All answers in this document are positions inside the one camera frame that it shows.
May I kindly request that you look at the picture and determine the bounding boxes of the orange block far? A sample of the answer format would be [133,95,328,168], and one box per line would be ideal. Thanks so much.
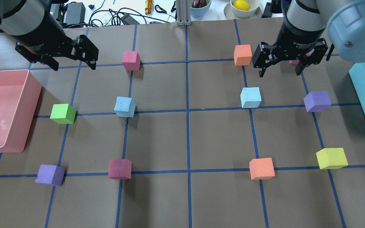
[234,44,252,66]

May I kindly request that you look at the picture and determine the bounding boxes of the light blue block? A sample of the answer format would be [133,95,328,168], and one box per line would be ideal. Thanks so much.
[240,87,262,109]
[113,97,136,118]

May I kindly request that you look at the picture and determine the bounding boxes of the orange block near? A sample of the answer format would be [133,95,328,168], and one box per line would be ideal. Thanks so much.
[249,157,275,180]

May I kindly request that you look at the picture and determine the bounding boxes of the orange block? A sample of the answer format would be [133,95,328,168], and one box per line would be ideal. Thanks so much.
[234,44,252,66]
[249,157,275,180]

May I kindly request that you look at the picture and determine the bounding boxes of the dark red block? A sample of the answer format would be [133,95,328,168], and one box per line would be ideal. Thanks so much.
[108,159,132,180]

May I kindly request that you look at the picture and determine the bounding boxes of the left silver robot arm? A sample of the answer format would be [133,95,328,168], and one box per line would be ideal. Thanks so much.
[0,0,99,71]

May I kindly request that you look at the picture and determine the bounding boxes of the pink plastic tray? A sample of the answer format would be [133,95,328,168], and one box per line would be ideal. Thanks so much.
[0,69,42,153]

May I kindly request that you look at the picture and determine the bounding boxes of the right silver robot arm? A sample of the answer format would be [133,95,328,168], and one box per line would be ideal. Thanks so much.
[252,0,365,77]

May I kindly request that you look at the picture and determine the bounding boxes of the aluminium frame post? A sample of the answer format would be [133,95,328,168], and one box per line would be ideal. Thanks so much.
[176,0,192,26]

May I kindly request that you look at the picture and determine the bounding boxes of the purple block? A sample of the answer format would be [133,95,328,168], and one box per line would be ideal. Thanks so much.
[303,91,332,112]
[35,164,65,186]

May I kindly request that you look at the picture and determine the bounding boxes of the blue bowl with fruit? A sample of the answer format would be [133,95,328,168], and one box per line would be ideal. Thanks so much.
[189,0,212,17]

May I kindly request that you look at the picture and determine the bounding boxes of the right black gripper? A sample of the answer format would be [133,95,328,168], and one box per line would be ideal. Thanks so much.
[253,25,328,78]

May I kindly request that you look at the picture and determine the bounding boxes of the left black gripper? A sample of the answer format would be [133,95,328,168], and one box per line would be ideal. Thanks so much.
[15,19,99,71]

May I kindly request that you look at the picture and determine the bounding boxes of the pink block behind gripper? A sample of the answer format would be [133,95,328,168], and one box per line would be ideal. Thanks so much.
[289,52,311,65]

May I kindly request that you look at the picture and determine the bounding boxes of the brass cylinder tool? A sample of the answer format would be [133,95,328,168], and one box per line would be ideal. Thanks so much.
[144,0,153,15]

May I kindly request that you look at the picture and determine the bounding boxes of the white bowl with lemon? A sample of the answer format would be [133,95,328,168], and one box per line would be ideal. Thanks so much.
[224,0,262,19]

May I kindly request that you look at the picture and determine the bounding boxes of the yellow block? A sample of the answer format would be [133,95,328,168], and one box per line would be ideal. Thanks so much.
[316,148,349,170]

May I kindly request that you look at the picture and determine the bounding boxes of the black scissors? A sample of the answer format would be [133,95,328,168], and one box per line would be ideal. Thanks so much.
[154,1,176,15]

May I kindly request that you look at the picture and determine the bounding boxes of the green block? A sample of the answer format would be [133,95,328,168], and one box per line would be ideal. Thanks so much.
[50,104,77,124]

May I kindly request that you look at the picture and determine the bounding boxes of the purple block left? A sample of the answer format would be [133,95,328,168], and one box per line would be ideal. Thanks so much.
[35,164,65,186]

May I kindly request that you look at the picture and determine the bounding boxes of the purple block right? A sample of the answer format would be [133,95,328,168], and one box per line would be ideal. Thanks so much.
[303,91,332,112]

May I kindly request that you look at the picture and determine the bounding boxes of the black power adapter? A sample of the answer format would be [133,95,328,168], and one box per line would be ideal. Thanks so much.
[64,2,86,24]

